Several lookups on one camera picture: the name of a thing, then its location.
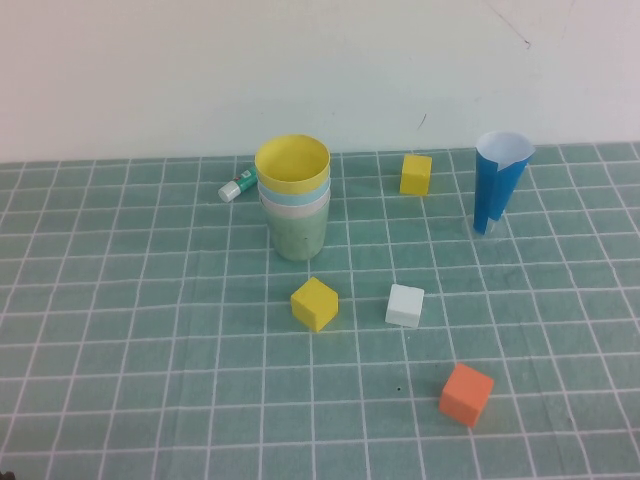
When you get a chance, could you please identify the pink plastic cup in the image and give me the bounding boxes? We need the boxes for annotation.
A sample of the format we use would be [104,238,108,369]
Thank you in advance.
[259,192,331,220]

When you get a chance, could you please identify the light blue plastic cup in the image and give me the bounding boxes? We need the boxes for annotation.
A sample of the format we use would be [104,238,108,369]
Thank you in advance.
[257,177,332,207]

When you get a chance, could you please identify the yellow plastic cup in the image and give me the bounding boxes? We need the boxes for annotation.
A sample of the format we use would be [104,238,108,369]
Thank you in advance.
[253,133,332,197]

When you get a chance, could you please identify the pale green plastic cup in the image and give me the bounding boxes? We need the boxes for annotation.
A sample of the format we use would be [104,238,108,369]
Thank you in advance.
[264,202,330,262]

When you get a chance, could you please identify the yellow foam cube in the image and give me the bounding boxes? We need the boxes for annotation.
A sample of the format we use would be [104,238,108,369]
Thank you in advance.
[290,277,340,333]
[399,153,433,196]

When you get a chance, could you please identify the green and white glue stick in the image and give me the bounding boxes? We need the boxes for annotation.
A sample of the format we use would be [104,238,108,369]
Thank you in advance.
[217,168,257,203]

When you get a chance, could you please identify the white foam cube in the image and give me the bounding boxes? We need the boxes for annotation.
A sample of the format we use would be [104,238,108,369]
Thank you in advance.
[384,283,426,329]

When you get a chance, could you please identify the blue paper cone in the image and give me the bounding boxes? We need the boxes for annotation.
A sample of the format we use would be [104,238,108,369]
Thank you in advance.
[473,131,537,235]

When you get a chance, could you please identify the green checkered tablecloth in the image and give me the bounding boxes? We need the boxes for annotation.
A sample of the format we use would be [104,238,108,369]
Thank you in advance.
[0,141,640,480]

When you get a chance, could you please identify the orange foam cube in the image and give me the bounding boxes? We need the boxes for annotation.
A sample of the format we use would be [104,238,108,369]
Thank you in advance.
[439,363,496,429]

